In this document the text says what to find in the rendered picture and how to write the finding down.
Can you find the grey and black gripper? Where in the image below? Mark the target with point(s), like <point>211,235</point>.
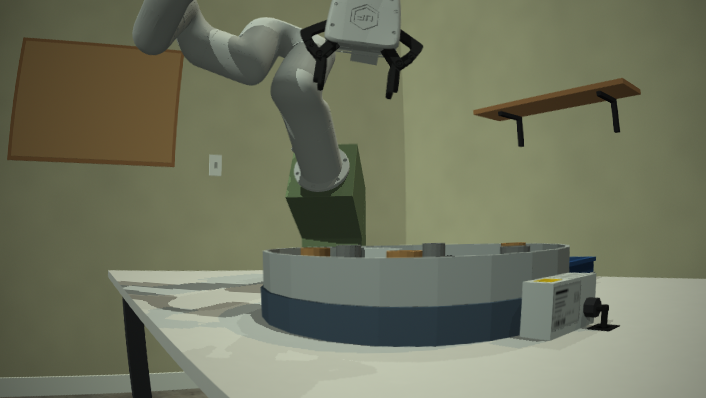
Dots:
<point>370,26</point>

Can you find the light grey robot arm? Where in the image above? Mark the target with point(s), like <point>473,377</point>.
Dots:
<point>247,59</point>

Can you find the grey metal bushing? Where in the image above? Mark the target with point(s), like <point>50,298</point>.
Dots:
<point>513,249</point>
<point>433,250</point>
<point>348,250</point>

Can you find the blue plastic crate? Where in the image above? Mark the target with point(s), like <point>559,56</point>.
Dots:
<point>578,265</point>

